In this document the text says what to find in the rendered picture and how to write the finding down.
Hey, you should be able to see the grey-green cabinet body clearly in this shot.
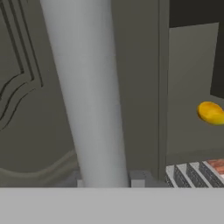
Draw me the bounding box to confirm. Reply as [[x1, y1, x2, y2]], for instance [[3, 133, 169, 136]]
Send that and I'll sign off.
[[166, 0, 224, 166]]

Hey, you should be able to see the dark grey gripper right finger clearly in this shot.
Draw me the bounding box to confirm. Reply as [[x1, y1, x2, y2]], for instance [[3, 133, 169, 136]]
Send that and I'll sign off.
[[128, 170, 168, 188]]

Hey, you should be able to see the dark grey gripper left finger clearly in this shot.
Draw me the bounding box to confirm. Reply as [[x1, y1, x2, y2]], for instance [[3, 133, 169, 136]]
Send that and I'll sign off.
[[54, 170, 85, 188]]

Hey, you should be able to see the grey-green panelled cabinet door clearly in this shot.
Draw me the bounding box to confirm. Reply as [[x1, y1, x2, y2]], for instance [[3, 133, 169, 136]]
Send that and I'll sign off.
[[0, 0, 171, 188]]

